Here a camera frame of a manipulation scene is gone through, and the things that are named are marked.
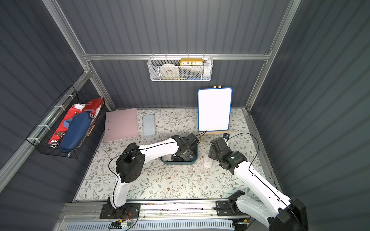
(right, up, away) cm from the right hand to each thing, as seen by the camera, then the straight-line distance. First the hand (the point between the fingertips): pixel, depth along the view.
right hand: (220, 151), depth 81 cm
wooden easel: (-1, +9, +16) cm, 19 cm away
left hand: (-21, -3, +10) cm, 24 cm away
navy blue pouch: (-73, +15, -10) cm, 75 cm away
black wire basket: (-79, +14, -10) cm, 81 cm away
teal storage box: (-14, -1, +8) cm, 16 cm away
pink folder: (-72, +14, +31) cm, 80 cm away
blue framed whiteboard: (-2, +25, +7) cm, 26 cm away
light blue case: (-48, +14, +28) cm, 58 cm away
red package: (-72, +25, -2) cm, 76 cm away
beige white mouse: (-31, -5, +6) cm, 32 cm away
